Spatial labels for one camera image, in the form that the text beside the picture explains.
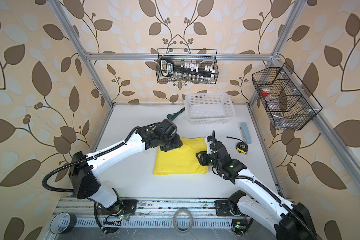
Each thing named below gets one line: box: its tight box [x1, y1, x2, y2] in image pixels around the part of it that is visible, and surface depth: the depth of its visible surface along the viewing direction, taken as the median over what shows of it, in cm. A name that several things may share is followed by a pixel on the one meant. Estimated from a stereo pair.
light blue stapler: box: [238, 122, 252, 144], surface depth 101 cm
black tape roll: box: [49, 212, 77, 235], surface depth 71 cm
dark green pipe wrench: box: [166, 107, 185, 121], surface depth 114 cm
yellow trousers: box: [153, 137, 209, 175], surface depth 90 cm
